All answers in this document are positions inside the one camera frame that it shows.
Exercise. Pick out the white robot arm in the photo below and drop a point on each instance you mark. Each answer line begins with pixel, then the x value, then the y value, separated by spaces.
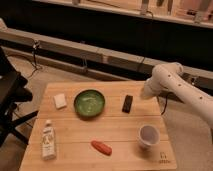
pixel 168 76

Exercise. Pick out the black eraser block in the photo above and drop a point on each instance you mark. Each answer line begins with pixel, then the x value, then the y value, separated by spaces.
pixel 127 104

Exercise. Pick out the orange carrot toy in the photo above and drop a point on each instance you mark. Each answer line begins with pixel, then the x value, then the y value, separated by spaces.
pixel 101 147

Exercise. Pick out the black chair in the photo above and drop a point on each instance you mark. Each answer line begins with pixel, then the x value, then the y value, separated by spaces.
pixel 12 90

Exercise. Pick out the green bowl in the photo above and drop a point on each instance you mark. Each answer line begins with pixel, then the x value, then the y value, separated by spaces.
pixel 89 103

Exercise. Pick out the white sponge block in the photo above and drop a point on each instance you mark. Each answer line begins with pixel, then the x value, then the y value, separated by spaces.
pixel 60 101

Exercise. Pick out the white squeeze bottle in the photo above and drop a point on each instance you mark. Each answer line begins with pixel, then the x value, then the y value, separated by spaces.
pixel 48 141

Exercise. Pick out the grey wall rail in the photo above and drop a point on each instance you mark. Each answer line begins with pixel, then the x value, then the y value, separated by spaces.
pixel 108 61

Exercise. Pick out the white paper cup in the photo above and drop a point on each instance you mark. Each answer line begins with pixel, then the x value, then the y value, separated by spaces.
pixel 148 136

